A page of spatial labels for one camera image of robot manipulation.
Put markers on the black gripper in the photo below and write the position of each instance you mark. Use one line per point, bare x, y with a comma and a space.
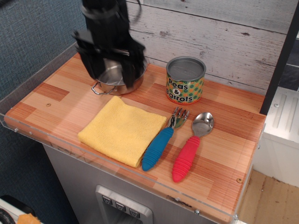
107, 36

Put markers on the yellow cloth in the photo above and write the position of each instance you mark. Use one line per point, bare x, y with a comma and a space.
122, 132

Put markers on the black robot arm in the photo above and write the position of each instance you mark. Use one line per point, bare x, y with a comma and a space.
104, 5

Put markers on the small steel pot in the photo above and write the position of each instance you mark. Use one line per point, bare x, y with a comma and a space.
111, 80

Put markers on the peas and carrots can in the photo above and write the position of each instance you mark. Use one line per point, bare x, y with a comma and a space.
185, 80

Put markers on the clear acrylic table guard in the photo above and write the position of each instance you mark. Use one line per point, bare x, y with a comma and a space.
52, 107

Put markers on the silver button control panel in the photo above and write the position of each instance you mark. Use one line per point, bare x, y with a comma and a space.
118, 209

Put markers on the orange object bottom left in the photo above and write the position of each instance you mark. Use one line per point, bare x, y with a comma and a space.
28, 219

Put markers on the white ribbed cabinet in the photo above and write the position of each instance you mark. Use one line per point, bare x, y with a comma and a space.
277, 154

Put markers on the blue handled fork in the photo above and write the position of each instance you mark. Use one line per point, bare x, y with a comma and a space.
155, 150

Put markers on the red handled spoon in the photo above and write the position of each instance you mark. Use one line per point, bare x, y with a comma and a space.
201, 126

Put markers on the black vertical post right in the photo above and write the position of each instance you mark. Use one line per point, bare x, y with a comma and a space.
281, 63

